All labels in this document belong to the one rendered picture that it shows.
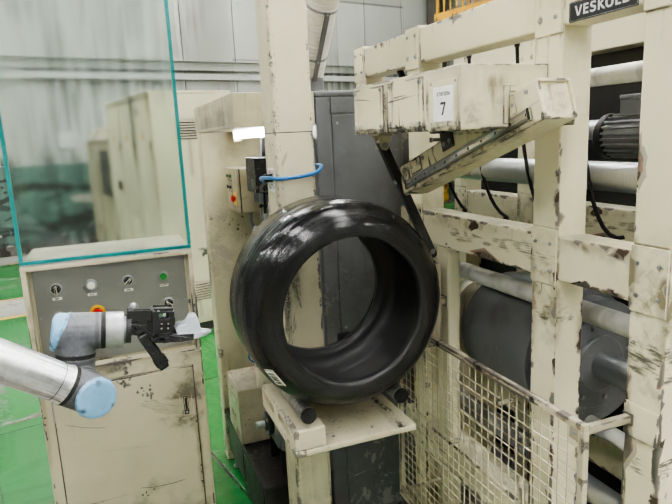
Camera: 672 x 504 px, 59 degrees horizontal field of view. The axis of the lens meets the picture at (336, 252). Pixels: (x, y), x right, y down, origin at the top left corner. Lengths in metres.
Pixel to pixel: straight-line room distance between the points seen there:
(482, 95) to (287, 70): 0.69
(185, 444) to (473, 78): 1.65
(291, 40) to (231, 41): 9.88
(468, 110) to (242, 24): 10.63
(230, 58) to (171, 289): 9.68
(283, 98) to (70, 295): 0.99
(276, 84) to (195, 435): 1.31
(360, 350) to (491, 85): 0.93
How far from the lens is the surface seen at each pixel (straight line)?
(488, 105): 1.43
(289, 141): 1.86
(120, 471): 2.39
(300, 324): 1.96
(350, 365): 1.90
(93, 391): 1.42
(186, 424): 2.34
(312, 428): 1.67
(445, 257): 2.09
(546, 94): 1.41
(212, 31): 11.65
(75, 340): 1.54
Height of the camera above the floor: 1.64
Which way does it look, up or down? 11 degrees down
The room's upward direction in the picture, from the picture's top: 3 degrees counter-clockwise
